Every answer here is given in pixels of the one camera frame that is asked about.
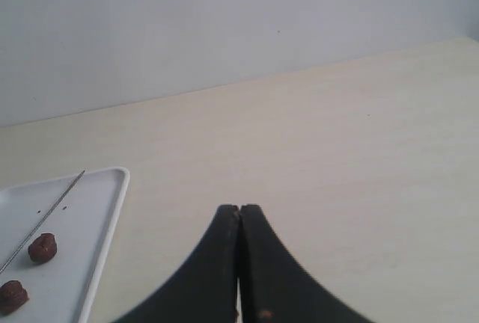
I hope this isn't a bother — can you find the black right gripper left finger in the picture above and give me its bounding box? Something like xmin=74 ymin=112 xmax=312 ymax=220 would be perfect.
xmin=116 ymin=205 xmax=240 ymax=323

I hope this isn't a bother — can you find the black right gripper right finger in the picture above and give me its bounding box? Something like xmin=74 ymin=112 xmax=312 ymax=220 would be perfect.
xmin=239 ymin=204 xmax=370 ymax=323

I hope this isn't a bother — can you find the thin metal skewer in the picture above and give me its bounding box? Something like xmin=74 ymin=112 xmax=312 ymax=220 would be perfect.
xmin=0 ymin=169 xmax=86 ymax=274

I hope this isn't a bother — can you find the white rectangular plastic tray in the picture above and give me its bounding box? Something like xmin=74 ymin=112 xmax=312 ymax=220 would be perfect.
xmin=1 ymin=167 xmax=130 ymax=322

